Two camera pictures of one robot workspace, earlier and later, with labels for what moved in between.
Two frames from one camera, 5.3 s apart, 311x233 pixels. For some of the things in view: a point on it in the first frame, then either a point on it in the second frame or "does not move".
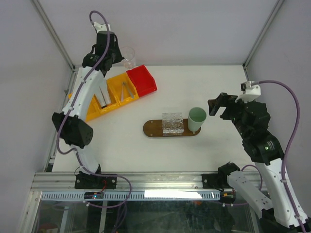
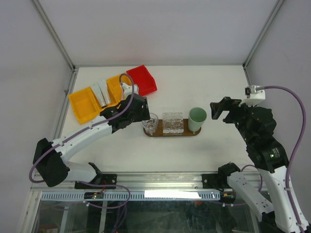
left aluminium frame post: x=53 y=33 does not move
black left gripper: x=120 y=58 -> x=144 y=114
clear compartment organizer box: x=173 y=124 does not move
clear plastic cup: x=128 y=53 -> x=149 y=125
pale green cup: x=196 y=116 does not move
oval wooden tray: x=153 y=128 does not move
